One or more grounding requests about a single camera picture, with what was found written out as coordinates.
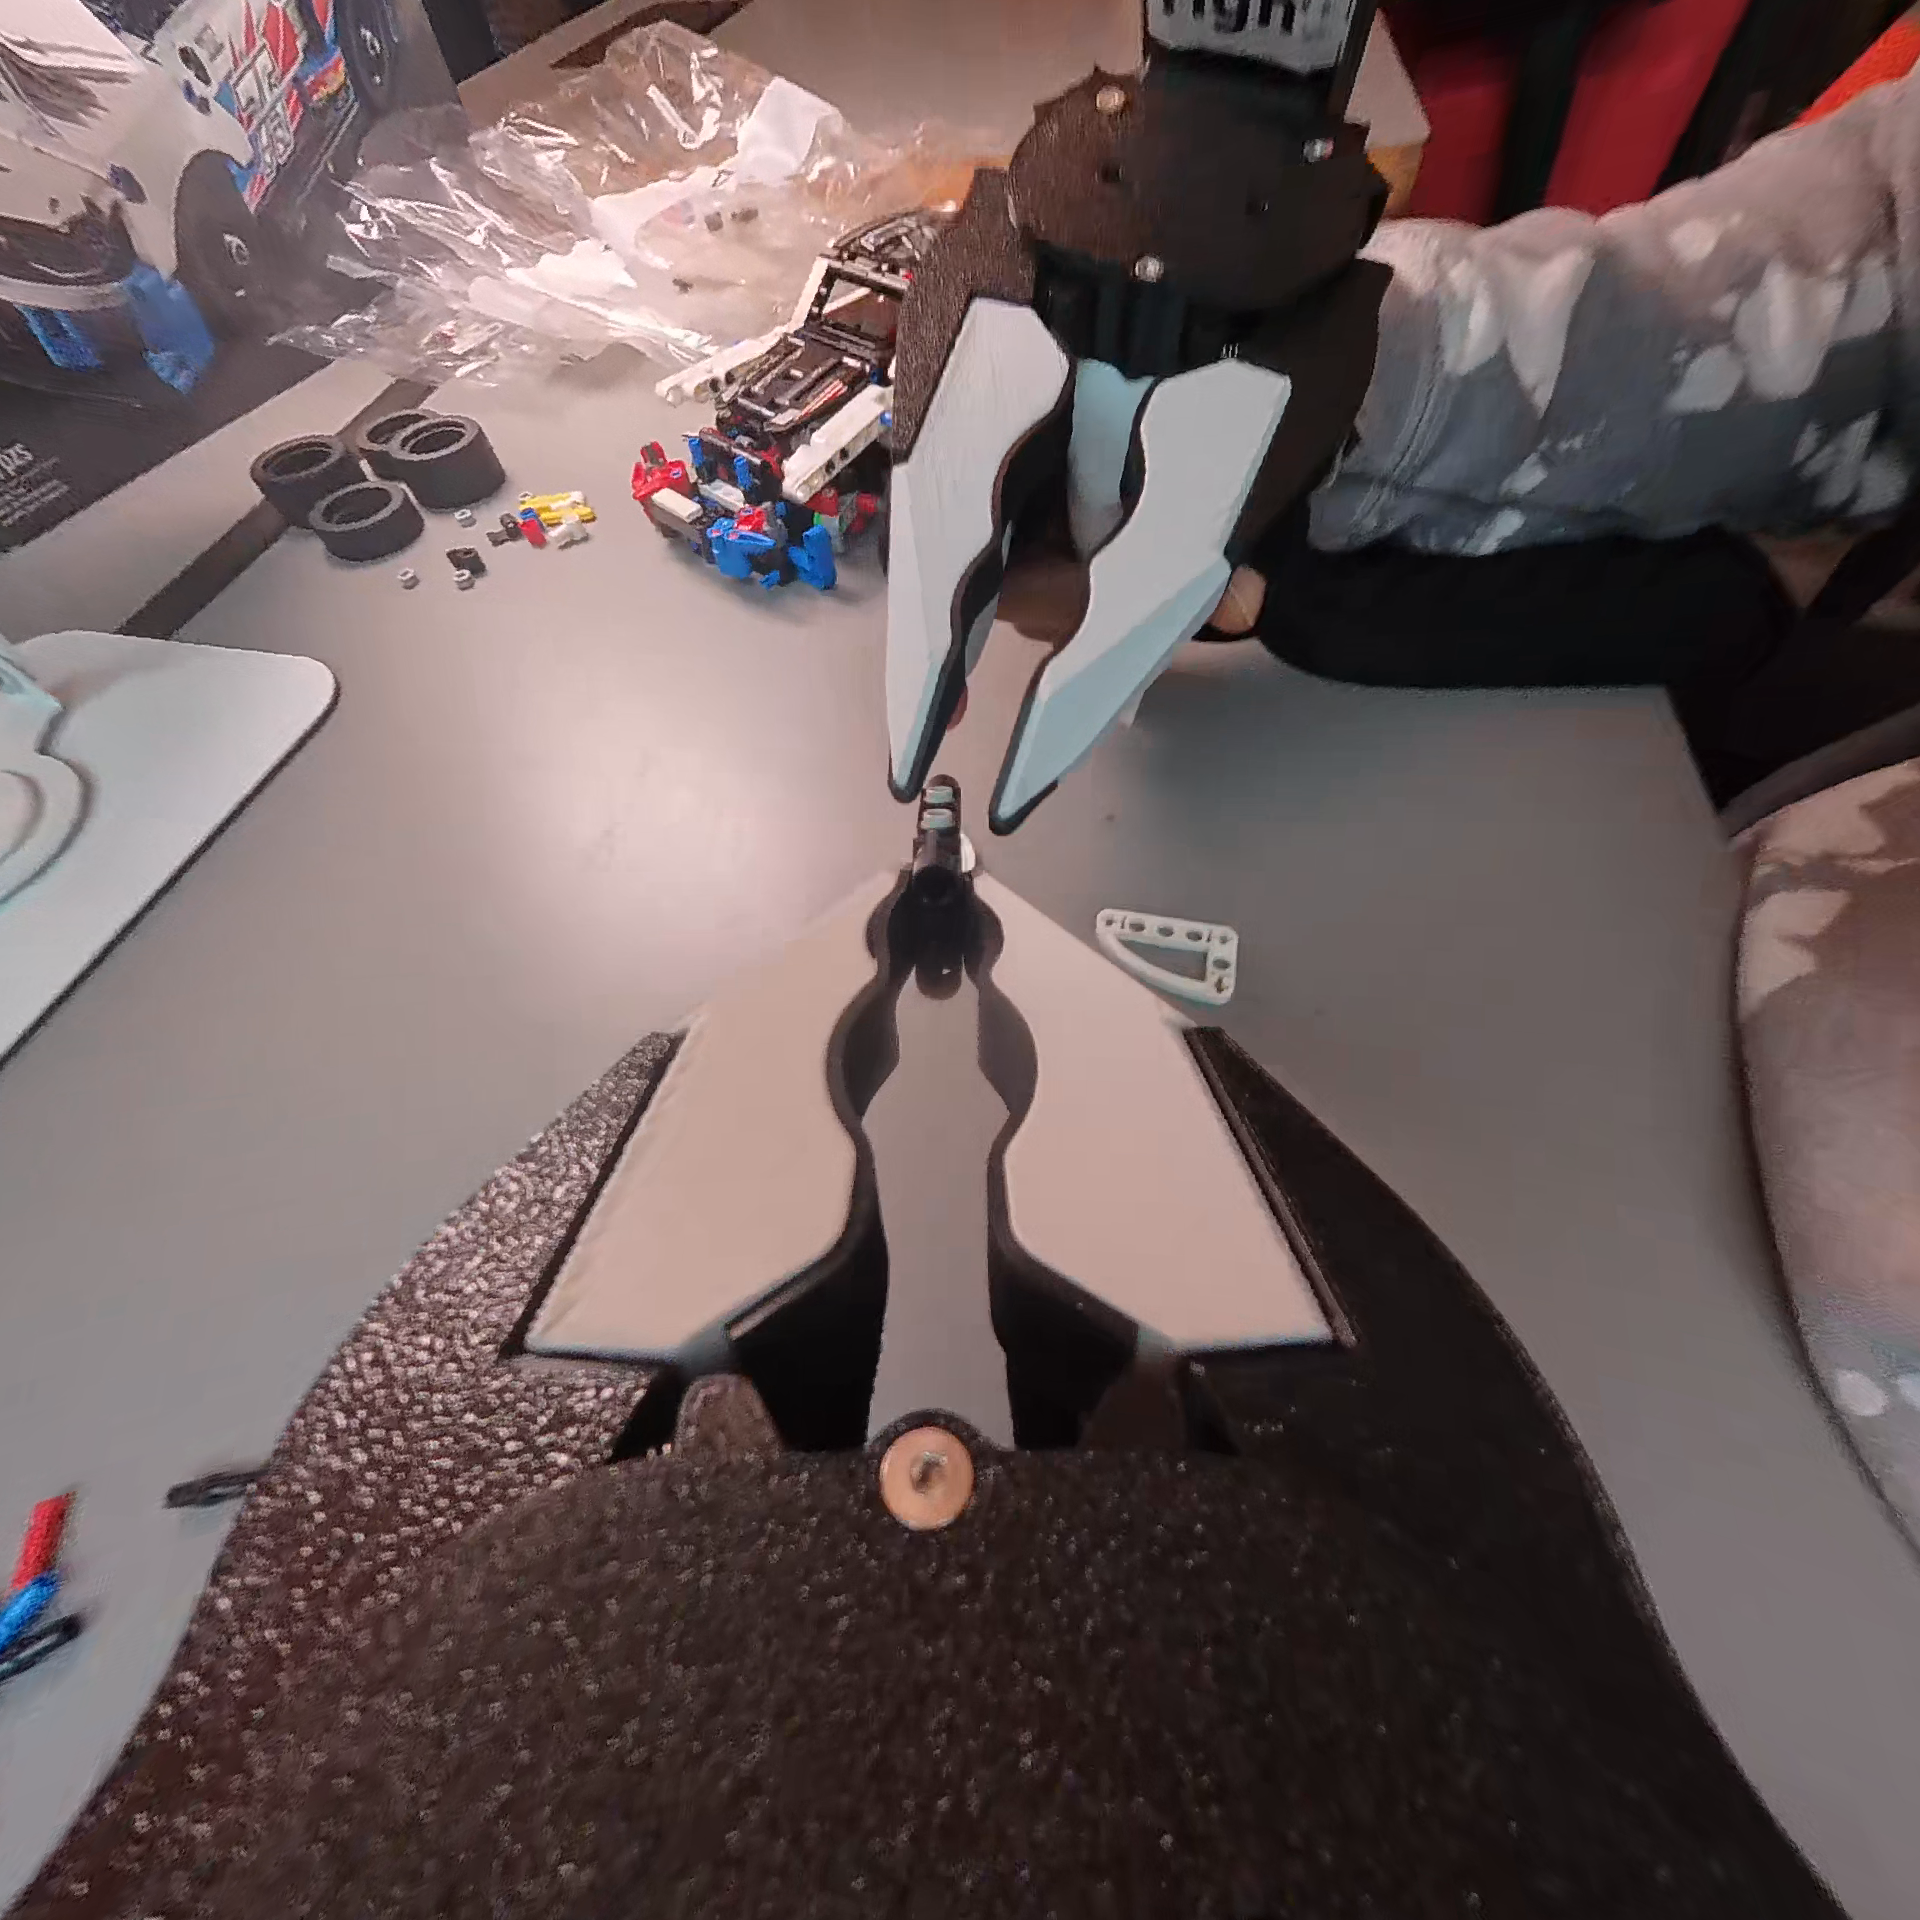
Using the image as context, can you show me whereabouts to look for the person's right forearm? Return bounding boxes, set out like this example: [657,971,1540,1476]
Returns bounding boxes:
[1242,65,1920,792]

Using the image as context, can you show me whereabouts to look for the person's patterned clothing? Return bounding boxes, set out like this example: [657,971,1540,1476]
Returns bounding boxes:
[1727,760,1920,1541]

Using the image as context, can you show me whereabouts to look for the grey desk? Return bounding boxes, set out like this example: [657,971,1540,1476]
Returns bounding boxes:
[0,0,1920,1920]

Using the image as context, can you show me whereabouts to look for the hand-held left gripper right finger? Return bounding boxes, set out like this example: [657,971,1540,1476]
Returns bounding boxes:
[967,878,1342,1365]

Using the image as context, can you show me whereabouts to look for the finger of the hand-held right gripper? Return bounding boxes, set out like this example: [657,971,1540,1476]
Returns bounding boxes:
[884,292,1078,805]
[990,363,1299,838]

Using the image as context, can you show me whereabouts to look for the white angled brick beam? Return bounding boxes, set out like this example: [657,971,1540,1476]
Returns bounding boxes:
[1099,906,1240,1000]

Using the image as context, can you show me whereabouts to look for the pile of small colourful bricks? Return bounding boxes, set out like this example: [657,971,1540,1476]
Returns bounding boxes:
[391,487,596,591]

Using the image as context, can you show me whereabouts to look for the pile of small brick pins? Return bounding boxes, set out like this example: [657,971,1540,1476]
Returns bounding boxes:
[0,1466,267,1669]

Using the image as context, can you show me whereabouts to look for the clear plastic bags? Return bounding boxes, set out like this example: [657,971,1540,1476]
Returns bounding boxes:
[287,23,983,395]

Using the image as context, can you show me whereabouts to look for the small black brick part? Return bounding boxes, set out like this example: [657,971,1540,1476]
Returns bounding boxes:
[900,769,995,1000]

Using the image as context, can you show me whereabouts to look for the toy car box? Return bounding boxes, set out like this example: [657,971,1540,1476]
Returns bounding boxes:
[0,0,468,551]

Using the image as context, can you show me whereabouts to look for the red chair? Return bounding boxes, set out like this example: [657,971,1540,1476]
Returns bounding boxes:
[1379,0,1920,223]

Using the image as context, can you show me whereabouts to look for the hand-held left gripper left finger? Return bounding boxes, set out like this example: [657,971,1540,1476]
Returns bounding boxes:
[522,870,919,1376]

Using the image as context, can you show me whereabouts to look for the white book stand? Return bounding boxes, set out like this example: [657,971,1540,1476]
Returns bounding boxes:
[0,626,337,1062]

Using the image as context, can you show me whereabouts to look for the partly built toy car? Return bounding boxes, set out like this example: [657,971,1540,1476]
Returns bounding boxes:
[626,207,919,603]

